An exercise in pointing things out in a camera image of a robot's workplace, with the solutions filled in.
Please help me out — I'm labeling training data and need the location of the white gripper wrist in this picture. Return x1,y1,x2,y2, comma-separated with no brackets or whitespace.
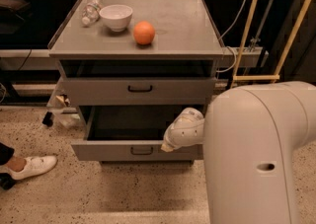
161,125,184,153

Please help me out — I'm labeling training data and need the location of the grey drawer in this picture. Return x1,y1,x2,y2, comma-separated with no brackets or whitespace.
71,105,202,162
62,78,214,106

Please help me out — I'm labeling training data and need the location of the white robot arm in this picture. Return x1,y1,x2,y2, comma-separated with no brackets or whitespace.
162,81,316,224

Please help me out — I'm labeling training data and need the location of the grey drawer cabinet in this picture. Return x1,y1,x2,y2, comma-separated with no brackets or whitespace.
47,0,226,167

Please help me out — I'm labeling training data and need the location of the grey top drawer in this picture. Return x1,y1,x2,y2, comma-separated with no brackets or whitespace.
62,78,214,106

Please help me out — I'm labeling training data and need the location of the clear plastic bin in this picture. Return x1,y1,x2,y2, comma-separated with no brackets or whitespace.
46,79,80,128

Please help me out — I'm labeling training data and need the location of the orange fruit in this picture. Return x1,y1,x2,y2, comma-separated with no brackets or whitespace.
133,21,155,45

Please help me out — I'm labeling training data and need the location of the white sneaker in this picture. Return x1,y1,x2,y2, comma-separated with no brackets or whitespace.
3,156,57,181

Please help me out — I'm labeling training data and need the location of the white ceramic bowl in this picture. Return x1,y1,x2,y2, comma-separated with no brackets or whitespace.
100,5,133,32

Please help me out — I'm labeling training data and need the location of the black trouser leg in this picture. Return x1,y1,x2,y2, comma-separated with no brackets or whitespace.
0,142,15,165

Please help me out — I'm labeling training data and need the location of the black chair caster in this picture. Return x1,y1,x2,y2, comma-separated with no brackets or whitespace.
0,173,16,190

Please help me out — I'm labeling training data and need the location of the dark bag on shelf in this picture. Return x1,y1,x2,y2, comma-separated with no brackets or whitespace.
0,0,32,35

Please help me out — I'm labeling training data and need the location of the yellow frame cart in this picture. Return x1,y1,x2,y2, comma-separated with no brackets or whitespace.
228,0,316,90

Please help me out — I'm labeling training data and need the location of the white power cable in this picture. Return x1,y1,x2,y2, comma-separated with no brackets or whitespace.
215,0,249,74

